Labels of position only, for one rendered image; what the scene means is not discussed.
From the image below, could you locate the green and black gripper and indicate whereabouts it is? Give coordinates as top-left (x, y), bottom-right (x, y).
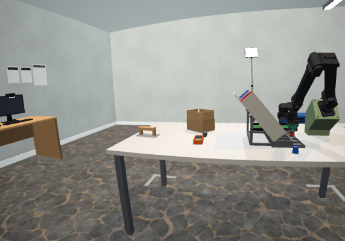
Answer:
top-left (286, 113), bottom-right (300, 134)

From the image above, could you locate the brown cardboard box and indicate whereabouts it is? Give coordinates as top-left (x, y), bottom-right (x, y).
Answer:
top-left (186, 108), bottom-right (215, 133)

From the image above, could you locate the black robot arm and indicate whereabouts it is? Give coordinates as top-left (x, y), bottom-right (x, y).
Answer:
top-left (277, 52), bottom-right (340, 121)

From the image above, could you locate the orange digital multimeter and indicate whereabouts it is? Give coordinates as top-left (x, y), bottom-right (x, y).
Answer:
top-left (193, 135), bottom-right (204, 145)

